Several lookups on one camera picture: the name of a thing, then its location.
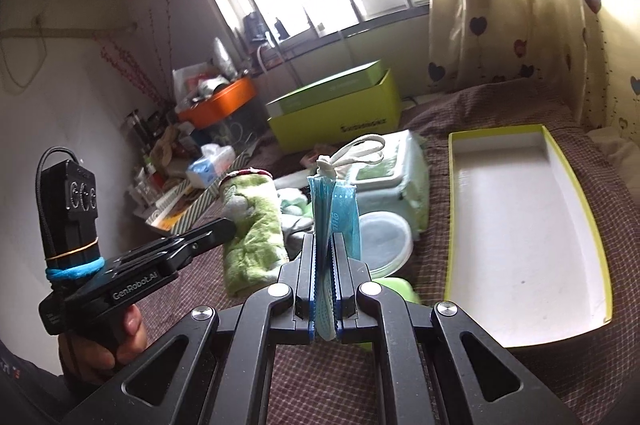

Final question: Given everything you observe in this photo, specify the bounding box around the round white lidded container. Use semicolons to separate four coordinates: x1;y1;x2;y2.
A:
359;211;413;279

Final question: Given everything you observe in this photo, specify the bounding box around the person's left hand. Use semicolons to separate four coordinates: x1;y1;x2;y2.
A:
58;305;149;386

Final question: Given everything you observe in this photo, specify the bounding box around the shallow yellow-green box tray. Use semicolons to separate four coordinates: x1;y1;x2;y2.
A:
445;125;613;348

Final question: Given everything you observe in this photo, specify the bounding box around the tissue pack blue white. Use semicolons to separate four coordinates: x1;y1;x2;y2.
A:
186;143;235;190

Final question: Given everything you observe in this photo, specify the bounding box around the white sock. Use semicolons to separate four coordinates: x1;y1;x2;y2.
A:
277;188;312;219

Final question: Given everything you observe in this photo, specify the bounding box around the orange plastic basin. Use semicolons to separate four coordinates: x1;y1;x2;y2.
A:
177;77;257;129

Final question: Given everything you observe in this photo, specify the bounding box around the striped green white tray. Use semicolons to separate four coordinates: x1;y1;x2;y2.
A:
144;154;250;235

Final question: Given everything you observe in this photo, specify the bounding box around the wet wipes pack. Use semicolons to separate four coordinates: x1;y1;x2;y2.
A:
346;130;430;241

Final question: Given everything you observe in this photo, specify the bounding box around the checkered maroon bedspread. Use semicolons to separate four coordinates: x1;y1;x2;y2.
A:
139;76;640;425

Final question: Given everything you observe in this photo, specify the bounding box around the green towel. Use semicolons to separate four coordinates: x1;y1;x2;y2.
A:
219;168;288;297

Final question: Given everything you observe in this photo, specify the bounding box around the heart pattern curtain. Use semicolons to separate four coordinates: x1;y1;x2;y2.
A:
427;0;639;140

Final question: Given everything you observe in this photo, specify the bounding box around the grey cloth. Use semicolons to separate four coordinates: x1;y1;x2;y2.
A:
282;225;314;261

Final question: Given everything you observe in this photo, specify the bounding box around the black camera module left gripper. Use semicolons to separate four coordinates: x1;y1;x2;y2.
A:
35;146;105;285

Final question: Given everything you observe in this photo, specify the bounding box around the upright yellow-green box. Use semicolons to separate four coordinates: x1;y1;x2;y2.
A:
268;68;401;154

